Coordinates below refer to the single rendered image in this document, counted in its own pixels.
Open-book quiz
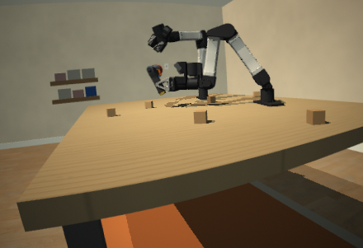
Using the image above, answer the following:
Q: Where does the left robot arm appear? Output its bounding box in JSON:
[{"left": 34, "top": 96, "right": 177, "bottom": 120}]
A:
[{"left": 174, "top": 23, "right": 285, "bottom": 107}]

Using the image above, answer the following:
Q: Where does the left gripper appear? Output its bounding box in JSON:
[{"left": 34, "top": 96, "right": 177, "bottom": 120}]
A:
[{"left": 156, "top": 77, "right": 188, "bottom": 91}]

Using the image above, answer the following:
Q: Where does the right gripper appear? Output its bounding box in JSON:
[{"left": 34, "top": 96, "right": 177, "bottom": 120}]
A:
[{"left": 148, "top": 34, "right": 167, "bottom": 53}]

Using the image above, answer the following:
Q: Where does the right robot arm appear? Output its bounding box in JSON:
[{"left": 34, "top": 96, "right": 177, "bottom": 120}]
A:
[{"left": 152, "top": 24, "right": 208, "bottom": 100}]

